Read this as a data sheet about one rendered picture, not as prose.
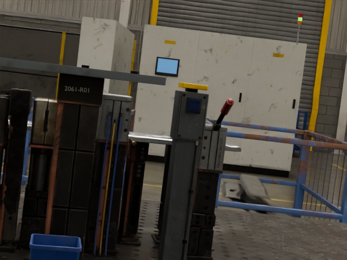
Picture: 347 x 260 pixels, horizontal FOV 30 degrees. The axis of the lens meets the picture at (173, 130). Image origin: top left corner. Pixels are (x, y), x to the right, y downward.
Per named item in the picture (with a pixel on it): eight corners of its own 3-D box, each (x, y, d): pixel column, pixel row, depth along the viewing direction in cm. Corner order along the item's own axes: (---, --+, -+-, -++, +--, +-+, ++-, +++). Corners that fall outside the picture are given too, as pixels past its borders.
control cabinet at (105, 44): (93, 139, 1195) (108, 6, 1179) (122, 143, 1193) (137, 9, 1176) (65, 151, 956) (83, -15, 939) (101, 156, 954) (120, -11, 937)
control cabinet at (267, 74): (128, 159, 955) (148, -7, 939) (130, 155, 1009) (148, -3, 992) (289, 178, 961) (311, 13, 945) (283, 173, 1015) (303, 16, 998)
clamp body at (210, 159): (208, 253, 180) (224, 125, 178) (218, 264, 169) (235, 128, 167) (174, 250, 179) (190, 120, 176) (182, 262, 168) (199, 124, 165)
